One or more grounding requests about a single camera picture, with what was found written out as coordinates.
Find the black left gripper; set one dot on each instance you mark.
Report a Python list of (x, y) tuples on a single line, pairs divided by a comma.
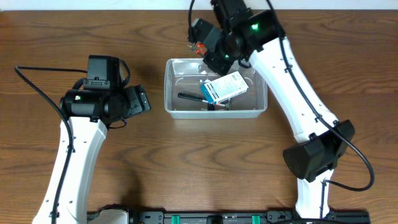
[(137, 102)]

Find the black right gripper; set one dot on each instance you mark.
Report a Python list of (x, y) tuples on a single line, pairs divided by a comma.
[(211, 60)]

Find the red handled pliers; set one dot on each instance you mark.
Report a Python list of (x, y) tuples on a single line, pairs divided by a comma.
[(197, 48)]

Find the blue white cardboard box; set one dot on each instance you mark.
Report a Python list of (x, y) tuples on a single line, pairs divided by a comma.
[(224, 88)]

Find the silver double ended wrench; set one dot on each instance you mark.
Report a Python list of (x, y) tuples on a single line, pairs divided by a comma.
[(202, 82)]

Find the clear plastic container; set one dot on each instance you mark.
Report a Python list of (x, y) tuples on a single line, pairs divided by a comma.
[(182, 76)]

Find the small black handled hammer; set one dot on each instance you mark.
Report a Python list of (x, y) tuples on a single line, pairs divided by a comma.
[(185, 96)]

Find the yellow black screwdriver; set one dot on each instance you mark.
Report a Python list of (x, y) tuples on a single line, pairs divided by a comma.
[(211, 107)]

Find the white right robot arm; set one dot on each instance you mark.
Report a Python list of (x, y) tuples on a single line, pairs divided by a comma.
[(259, 41)]

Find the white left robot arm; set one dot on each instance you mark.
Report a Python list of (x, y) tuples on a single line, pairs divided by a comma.
[(89, 109)]

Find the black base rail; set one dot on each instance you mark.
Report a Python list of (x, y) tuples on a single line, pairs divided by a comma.
[(119, 214)]

